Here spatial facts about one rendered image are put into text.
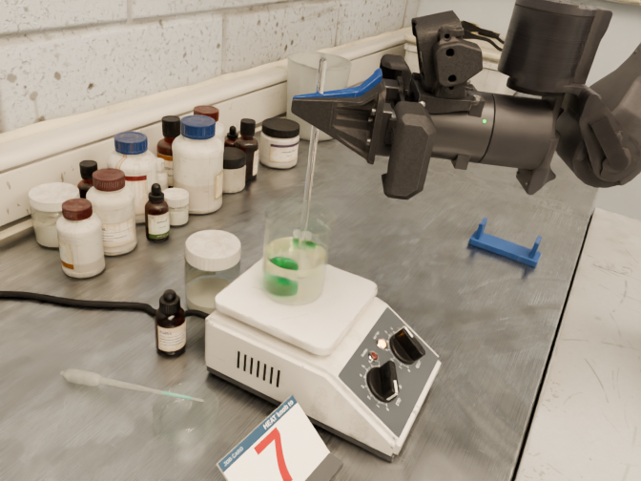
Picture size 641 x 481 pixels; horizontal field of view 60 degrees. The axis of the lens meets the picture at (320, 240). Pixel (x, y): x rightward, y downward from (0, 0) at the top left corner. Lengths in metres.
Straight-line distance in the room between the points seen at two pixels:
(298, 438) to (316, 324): 0.09
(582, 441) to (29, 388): 0.51
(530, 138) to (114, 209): 0.47
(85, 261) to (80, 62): 0.30
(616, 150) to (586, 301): 0.37
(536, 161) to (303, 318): 0.23
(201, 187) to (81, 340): 0.29
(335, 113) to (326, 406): 0.25
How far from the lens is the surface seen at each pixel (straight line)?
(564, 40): 0.45
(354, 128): 0.45
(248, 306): 0.50
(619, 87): 0.50
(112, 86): 0.90
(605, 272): 0.90
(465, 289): 0.75
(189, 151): 0.78
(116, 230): 0.72
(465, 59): 0.41
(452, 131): 0.45
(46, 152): 0.79
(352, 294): 0.53
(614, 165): 0.48
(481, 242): 0.85
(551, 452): 0.58
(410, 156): 0.38
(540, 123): 0.47
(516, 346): 0.68
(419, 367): 0.55
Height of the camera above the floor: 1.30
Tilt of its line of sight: 30 degrees down
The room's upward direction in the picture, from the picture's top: 8 degrees clockwise
